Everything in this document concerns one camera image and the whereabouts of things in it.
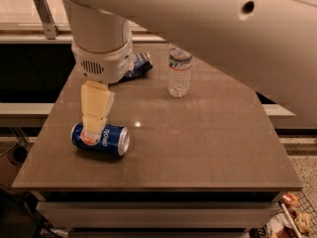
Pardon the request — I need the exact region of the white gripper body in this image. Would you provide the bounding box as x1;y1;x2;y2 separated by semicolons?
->
71;41;133;84

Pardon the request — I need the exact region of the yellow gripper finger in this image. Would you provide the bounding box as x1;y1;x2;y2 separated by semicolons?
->
81;80;115;141

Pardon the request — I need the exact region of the blue pepsi can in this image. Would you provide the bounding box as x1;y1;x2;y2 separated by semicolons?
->
70;123;130;157

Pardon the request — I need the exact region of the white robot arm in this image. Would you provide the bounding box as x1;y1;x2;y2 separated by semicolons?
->
66;0;317;127

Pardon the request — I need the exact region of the crumpled blue chip bag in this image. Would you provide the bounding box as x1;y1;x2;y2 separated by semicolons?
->
123;53;153;80

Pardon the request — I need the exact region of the clear plastic water bottle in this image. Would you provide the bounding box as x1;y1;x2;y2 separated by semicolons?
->
167;44;192;98

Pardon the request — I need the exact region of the left metal railing bracket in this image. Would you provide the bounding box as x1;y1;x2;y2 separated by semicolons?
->
33;0;58;40

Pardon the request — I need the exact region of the wire basket with snacks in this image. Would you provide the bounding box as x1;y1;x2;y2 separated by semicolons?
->
264;191;317;238

